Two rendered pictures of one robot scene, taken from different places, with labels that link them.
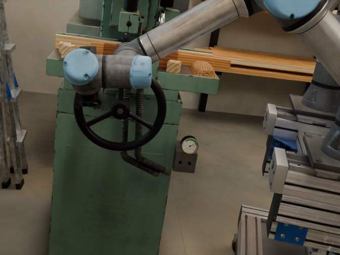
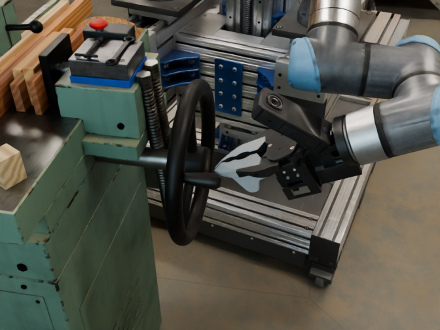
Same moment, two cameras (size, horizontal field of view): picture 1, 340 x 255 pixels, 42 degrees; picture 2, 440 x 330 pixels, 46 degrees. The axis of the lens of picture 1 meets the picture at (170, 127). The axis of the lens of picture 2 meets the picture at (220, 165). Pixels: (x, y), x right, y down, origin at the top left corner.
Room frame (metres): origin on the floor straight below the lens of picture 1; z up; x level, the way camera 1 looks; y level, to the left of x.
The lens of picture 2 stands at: (1.04, 0.83, 1.37)
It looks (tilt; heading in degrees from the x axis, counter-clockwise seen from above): 38 degrees down; 288
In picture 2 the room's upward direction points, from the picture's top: straight up
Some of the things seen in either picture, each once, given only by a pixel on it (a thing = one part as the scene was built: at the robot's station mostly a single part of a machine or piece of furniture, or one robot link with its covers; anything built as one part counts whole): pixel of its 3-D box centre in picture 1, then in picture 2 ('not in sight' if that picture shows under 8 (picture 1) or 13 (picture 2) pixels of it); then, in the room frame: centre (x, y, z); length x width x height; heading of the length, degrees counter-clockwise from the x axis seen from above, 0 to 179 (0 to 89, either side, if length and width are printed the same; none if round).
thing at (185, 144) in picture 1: (188, 146); not in sight; (1.47, -0.08, 0.65); 0.06 x 0.04 x 0.08; 98
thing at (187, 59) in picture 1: (161, 56); (34, 54); (1.66, 0.07, 0.92); 0.54 x 0.02 x 0.04; 98
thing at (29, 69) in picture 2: not in sight; (53, 65); (1.58, 0.13, 0.94); 0.16 x 0.02 x 0.07; 98
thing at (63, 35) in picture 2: not in sight; (75, 69); (1.52, 0.15, 0.95); 0.09 x 0.07 x 0.09; 98
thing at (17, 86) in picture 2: not in sight; (46, 69); (1.60, 0.13, 0.93); 0.21 x 0.02 x 0.05; 98
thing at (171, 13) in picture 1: (166, 24); not in sight; (1.85, 0.08, 1.02); 0.09 x 0.07 x 0.12; 98
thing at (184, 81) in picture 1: (134, 73); (70, 109); (1.54, 0.16, 0.87); 0.61 x 0.30 x 0.06; 98
